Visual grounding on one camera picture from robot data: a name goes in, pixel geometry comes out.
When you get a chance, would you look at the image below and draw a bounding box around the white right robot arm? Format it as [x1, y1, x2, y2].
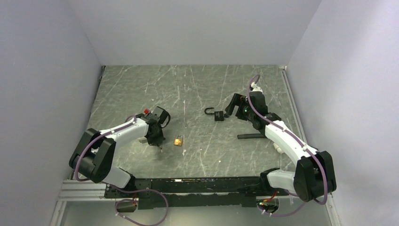
[225, 91, 337, 202]

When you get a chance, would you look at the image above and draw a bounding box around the black foam tube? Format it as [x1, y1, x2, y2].
[237, 134, 267, 139]

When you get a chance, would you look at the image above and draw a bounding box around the white pipe elbow right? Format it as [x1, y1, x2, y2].
[273, 143, 284, 154]

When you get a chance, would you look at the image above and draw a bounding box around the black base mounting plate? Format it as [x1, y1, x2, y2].
[104, 176, 287, 210]

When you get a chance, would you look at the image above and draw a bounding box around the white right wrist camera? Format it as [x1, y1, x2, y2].
[249, 82, 263, 93]

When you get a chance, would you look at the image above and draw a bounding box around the white pipe elbow left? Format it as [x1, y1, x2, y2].
[138, 137, 147, 144]

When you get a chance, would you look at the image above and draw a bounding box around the black padlock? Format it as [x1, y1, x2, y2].
[204, 107, 225, 121]

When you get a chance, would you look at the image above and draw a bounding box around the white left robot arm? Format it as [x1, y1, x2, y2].
[69, 106, 171, 198]

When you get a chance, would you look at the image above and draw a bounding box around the brass padlock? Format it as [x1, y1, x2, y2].
[174, 135, 183, 146]

